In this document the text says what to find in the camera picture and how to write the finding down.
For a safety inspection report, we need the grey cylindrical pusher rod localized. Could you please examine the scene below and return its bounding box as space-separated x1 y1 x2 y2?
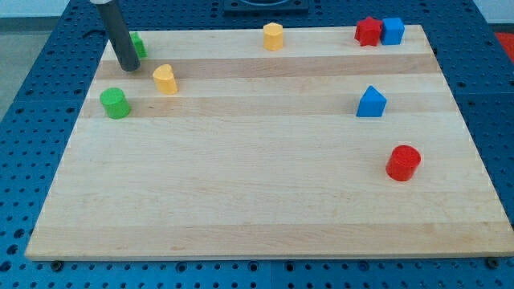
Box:
90 0 141 72

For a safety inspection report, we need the red star block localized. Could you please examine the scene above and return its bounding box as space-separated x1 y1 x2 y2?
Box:
354 16 383 47

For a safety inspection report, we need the wooden board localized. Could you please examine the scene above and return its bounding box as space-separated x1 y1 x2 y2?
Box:
26 25 513 261

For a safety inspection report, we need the red cylinder block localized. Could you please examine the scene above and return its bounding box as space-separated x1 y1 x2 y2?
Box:
385 144 422 181

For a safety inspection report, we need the yellow hexagon block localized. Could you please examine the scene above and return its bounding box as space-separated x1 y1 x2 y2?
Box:
263 22 284 51

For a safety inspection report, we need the yellow heart block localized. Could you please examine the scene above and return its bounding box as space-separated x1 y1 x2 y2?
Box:
153 64 178 95

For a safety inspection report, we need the blue triangle block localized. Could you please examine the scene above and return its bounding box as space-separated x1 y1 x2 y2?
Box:
356 86 387 117

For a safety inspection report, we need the green cylinder block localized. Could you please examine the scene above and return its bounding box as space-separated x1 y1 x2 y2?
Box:
100 88 131 120

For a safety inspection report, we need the blue cube block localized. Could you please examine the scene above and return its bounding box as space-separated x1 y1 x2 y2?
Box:
381 18 405 45

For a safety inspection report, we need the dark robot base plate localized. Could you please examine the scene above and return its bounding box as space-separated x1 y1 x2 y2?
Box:
222 0 310 14

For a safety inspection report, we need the green block behind rod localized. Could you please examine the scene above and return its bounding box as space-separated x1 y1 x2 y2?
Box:
130 32 147 59

